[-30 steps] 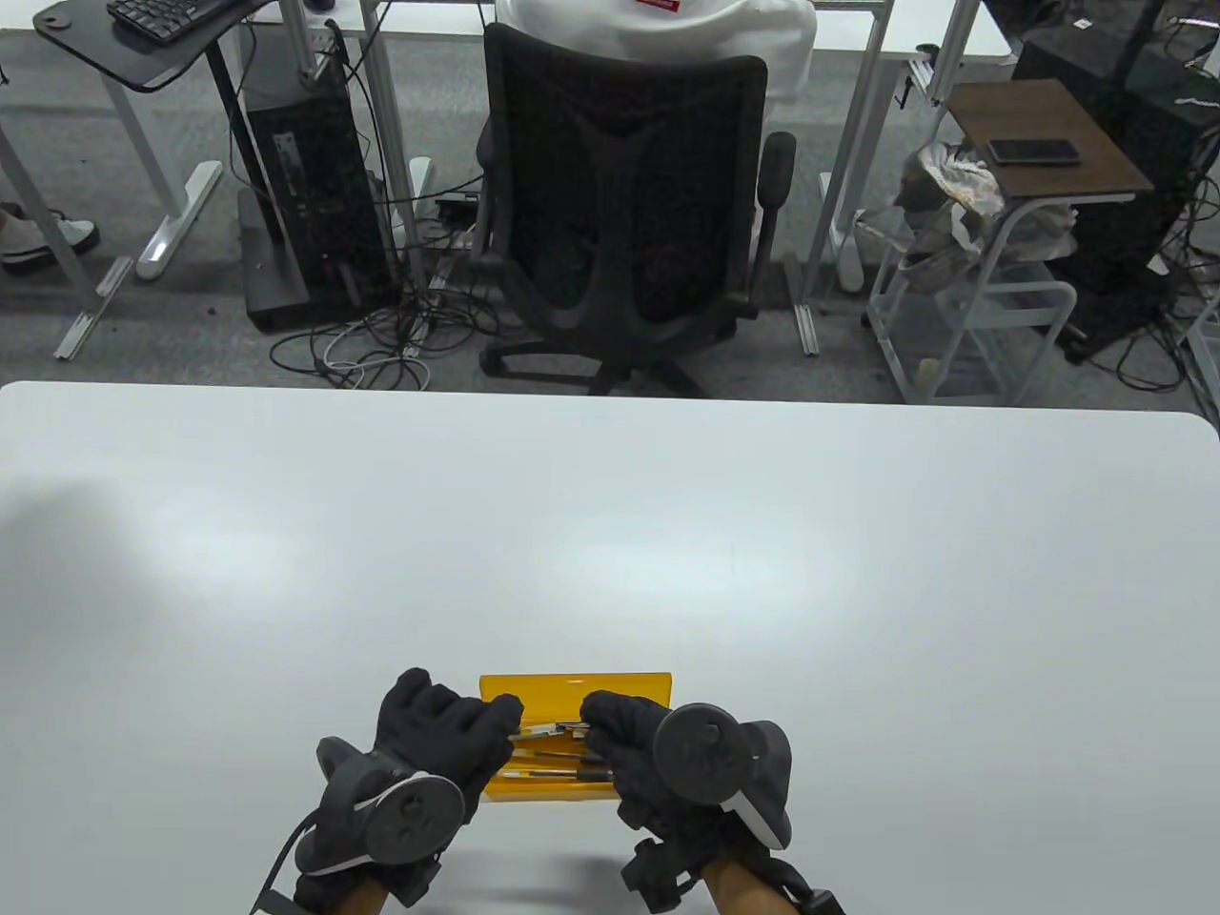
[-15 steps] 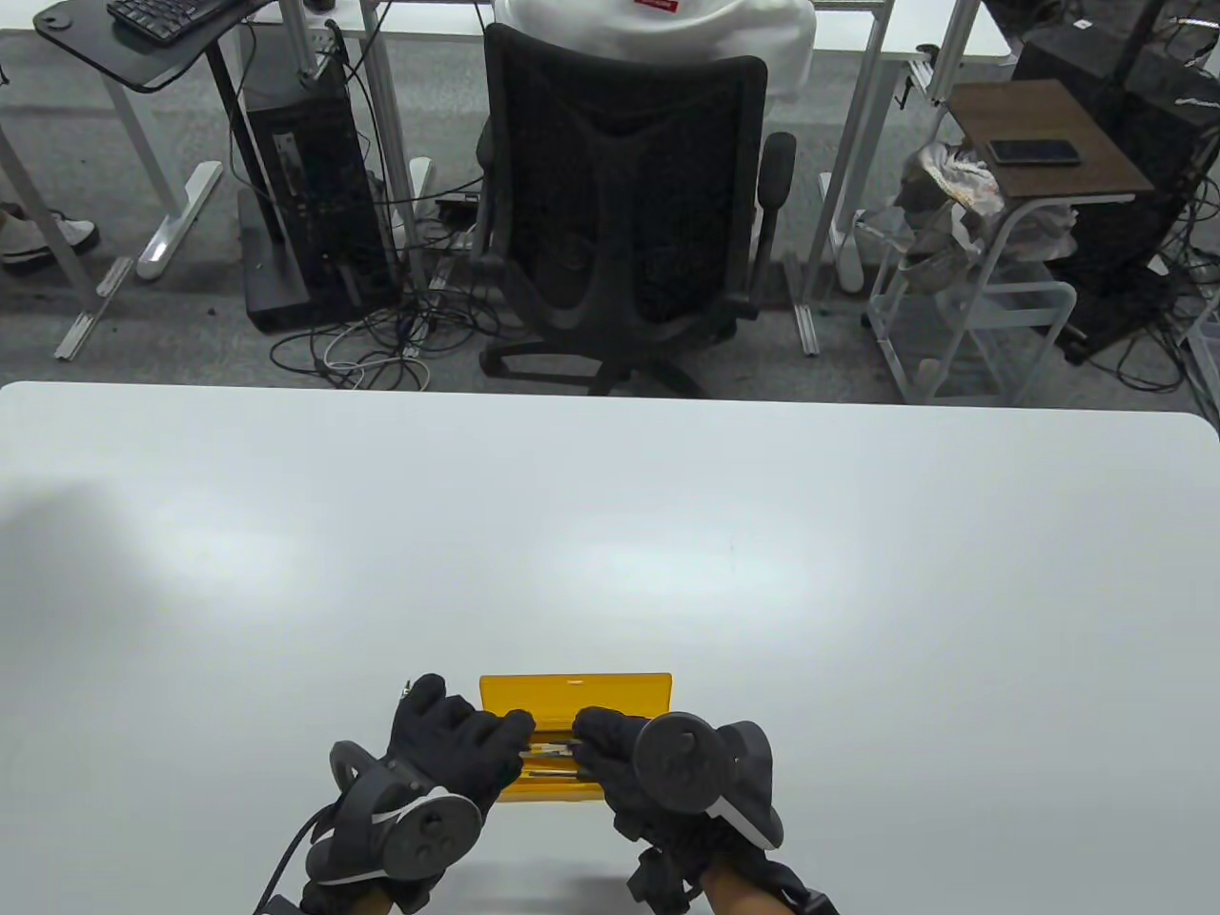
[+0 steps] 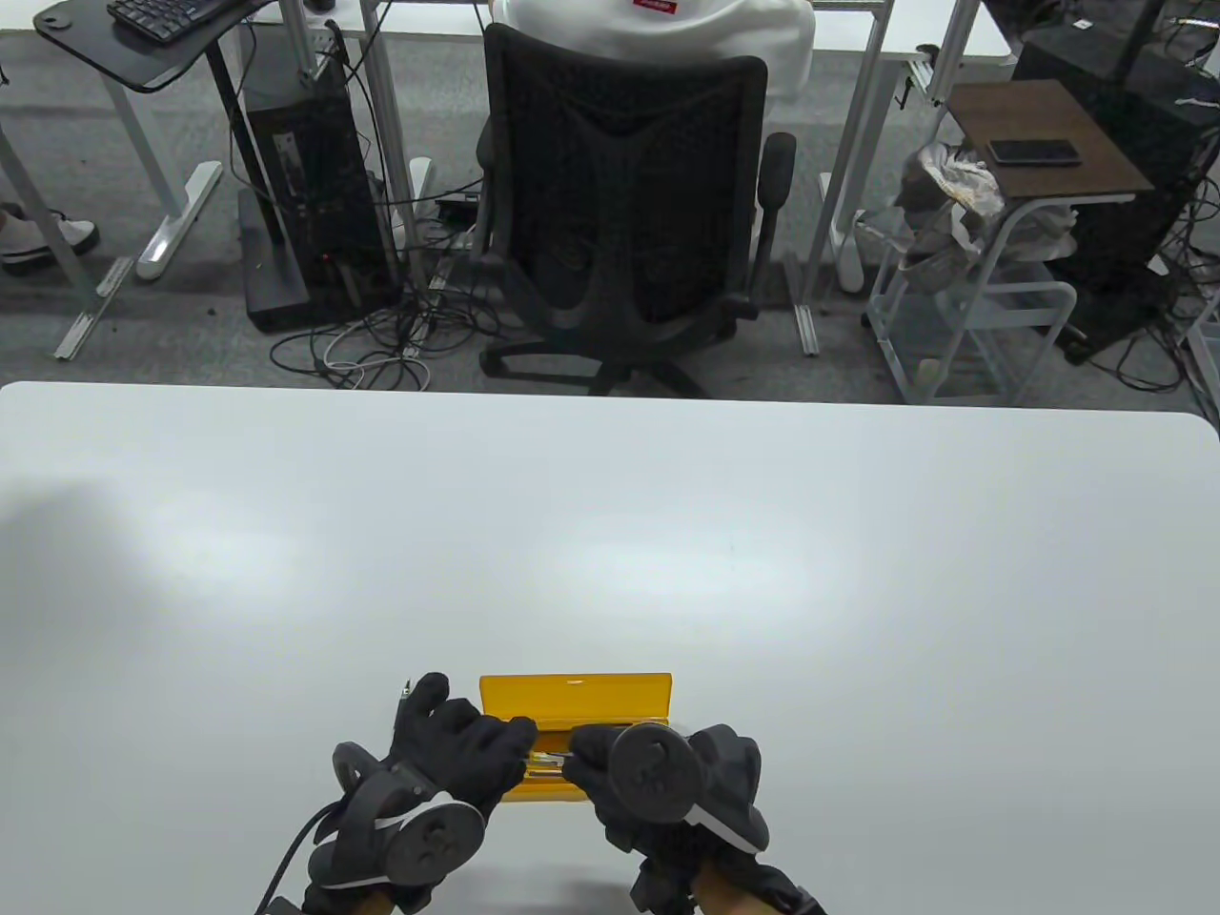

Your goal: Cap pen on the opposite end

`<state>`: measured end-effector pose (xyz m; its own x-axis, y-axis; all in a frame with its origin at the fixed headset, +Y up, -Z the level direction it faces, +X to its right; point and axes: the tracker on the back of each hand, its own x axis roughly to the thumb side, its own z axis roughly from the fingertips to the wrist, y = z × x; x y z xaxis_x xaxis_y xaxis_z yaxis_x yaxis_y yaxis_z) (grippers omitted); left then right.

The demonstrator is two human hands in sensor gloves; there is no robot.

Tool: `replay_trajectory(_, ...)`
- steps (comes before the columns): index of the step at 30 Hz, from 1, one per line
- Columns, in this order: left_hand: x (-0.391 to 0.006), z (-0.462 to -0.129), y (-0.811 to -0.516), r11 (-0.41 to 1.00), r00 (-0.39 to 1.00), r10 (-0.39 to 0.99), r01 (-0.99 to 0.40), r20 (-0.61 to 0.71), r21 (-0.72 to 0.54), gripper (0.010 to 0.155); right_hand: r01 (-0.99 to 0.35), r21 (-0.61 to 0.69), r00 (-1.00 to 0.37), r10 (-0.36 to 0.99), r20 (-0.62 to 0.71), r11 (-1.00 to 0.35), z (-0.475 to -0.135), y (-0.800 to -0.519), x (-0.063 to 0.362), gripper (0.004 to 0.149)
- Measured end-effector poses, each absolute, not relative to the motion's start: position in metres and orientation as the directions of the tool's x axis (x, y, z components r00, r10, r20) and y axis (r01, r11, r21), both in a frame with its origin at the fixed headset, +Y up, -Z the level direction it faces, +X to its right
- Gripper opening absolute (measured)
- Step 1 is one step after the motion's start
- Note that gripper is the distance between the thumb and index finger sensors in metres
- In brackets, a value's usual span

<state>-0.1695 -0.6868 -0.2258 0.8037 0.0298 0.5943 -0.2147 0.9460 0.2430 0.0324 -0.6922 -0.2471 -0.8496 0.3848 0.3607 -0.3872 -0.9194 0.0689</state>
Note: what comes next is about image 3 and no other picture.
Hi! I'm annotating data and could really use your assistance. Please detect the person's right forearm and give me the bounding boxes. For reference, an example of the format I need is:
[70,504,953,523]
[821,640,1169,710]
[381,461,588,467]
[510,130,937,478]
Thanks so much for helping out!
[691,858,768,915]

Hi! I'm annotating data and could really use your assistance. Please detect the black left wrist tracker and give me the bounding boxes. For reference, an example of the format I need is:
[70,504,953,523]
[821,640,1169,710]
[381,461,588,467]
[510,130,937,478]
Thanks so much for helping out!
[305,742,487,892]

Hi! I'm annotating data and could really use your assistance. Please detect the black glove cable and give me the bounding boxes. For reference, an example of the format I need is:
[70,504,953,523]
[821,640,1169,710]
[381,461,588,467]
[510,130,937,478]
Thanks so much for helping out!
[255,799,342,915]

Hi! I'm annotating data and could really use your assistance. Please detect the black computer tower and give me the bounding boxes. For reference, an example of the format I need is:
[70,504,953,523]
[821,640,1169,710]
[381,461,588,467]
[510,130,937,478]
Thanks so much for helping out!
[242,55,402,323]

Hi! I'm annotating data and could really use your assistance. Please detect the aluminium rail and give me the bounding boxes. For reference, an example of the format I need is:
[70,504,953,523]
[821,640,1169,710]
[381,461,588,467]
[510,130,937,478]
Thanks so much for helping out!
[54,255,135,362]

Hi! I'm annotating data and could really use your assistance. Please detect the grey plastic bag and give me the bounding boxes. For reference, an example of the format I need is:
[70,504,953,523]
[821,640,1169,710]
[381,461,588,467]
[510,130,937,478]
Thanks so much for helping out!
[894,141,1009,279]

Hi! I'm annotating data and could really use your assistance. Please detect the black wrist tracker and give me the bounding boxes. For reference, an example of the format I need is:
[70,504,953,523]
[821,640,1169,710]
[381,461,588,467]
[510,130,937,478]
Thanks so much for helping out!
[305,742,487,892]
[608,722,769,855]

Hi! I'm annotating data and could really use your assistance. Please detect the black keyboard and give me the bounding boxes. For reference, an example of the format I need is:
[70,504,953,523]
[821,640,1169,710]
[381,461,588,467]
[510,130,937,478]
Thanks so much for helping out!
[106,0,251,47]

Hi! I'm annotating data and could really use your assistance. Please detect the black mesh office chair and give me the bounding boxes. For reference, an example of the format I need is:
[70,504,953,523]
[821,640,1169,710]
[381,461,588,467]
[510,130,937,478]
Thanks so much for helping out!
[474,23,798,399]

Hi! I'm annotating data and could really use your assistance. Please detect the tangle of floor cables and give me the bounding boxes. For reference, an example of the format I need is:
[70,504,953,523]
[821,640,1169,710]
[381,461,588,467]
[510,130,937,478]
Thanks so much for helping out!
[271,272,501,393]

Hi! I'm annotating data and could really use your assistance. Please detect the black right wrist tracker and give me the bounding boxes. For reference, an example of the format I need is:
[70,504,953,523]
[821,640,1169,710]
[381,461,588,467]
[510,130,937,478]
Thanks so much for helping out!
[608,722,769,855]

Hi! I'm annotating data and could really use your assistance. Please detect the yellow metal case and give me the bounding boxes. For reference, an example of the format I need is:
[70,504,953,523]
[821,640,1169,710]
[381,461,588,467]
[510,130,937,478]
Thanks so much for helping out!
[478,672,689,804]

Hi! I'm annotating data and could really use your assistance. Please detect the person's left hand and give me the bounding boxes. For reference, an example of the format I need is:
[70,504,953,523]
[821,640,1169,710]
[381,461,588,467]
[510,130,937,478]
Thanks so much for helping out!
[385,672,540,828]

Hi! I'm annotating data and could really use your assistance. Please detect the black standing desk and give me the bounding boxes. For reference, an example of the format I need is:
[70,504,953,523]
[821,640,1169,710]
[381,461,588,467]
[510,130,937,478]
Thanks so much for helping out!
[33,0,320,335]

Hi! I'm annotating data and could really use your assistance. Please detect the brown top side table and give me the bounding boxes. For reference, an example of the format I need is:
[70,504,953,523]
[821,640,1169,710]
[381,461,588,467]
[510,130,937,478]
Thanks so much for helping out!
[865,80,1156,408]

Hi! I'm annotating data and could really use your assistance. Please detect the black smartphone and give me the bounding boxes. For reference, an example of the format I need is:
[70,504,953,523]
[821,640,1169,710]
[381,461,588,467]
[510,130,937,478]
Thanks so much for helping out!
[987,139,1084,169]

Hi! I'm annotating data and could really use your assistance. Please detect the person's right hand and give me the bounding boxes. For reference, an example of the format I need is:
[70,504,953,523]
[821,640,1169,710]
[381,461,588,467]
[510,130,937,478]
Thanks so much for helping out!
[567,723,765,870]

